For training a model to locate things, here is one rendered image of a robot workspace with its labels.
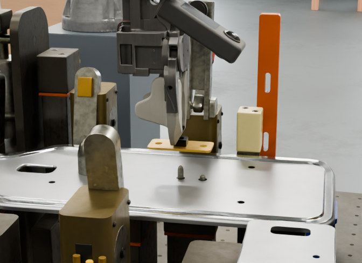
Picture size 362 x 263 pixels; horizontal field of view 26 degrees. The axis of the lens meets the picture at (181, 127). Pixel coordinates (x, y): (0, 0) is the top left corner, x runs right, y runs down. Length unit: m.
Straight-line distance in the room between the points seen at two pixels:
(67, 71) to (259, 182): 0.38
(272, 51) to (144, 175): 0.26
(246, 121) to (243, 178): 0.11
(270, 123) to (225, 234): 0.49
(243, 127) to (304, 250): 0.32
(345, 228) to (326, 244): 0.80
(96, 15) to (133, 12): 0.58
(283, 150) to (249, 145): 3.22
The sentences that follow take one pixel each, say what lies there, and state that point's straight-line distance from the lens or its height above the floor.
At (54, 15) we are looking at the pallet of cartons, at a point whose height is 0.52.
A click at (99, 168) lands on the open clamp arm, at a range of 0.88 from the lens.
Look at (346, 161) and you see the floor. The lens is 4.23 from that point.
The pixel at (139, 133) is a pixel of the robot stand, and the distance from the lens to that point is 1.62.
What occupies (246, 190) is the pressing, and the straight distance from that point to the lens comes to 1.01.
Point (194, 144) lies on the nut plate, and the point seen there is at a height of 1.05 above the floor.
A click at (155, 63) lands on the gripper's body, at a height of 1.16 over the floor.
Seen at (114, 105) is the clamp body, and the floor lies 1.04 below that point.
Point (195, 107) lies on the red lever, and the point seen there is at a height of 1.06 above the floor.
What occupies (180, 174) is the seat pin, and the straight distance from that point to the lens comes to 1.05.
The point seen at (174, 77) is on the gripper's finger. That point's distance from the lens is 0.96.
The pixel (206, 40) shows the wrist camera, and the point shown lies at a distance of 0.97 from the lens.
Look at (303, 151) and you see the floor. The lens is 4.36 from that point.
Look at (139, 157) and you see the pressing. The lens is 1.13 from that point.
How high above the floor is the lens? 1.37
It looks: 17 degrees down
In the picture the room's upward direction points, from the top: straight up
